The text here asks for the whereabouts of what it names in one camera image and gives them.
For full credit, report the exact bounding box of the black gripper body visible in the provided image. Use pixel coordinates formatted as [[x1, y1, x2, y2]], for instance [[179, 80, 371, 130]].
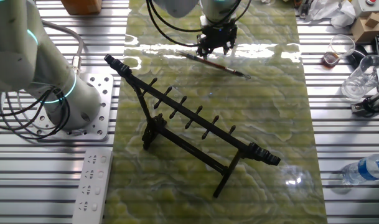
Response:
[[200, 24, 239, 48]]

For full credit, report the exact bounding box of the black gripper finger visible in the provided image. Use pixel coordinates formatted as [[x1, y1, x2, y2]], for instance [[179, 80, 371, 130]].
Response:
[[222, 39, 236, 56], [196, 33, 211, 60]]

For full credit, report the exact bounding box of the brown calligraphy brush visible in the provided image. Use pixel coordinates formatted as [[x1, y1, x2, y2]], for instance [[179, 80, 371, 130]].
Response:
[[176, 50, 252, 80]]

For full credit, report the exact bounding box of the black pen rack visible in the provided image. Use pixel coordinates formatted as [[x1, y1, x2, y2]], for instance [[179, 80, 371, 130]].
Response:
[[103, 54, 282, 199]]

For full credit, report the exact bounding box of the green marble pattern mat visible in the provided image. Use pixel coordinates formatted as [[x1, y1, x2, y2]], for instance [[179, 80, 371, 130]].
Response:
[[103, 0, 329, 224]]

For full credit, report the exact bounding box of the clear cup with brown liquid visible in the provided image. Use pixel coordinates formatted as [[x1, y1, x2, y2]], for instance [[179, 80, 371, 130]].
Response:
[[320, 34, 357, 68]]

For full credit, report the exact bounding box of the crumpled white paper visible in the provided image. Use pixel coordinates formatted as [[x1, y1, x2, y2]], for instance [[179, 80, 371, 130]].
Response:
[[306, 0, 357, 29]]

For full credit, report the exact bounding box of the large brown cardboard box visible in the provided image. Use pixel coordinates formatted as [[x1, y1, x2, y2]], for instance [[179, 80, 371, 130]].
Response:
[[60, 0, 103, 16]]

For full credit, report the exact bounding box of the black computer mouse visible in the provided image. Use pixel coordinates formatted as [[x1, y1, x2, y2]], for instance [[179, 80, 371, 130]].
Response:
[[347, 45, 369, 68]]

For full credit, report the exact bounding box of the small cardboard box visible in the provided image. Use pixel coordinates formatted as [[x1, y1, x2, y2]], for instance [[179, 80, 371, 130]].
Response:
[[350, 11, 379, 44]]

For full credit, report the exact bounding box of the grey emergency stop box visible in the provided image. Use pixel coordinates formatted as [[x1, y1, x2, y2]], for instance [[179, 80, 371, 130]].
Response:
[[350, 0, 379, 18]]

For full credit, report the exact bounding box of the white power strip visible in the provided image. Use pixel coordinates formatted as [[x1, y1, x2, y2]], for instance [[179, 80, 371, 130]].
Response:
[[72, 147, 114, 224]]

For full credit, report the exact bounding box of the clear water bottle blue label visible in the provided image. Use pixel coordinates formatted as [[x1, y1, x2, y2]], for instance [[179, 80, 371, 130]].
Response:
[[340, 153, 379, 187]]

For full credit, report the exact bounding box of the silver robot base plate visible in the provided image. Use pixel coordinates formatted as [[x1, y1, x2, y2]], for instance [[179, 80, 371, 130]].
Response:
[[31, 73, 115, 141]]

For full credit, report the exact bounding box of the grey hose with metal connector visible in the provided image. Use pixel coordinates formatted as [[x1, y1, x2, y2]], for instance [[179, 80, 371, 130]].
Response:
[[41, 19, 85, 75]]

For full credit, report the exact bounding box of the black base cable bundle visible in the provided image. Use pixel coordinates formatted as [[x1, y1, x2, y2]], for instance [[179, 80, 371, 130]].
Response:
[[0, 88, 71, 141]]

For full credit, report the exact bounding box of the black camera clamp mount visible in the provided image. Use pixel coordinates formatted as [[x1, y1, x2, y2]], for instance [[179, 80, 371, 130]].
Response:
[[350, 93, 379, 118]]

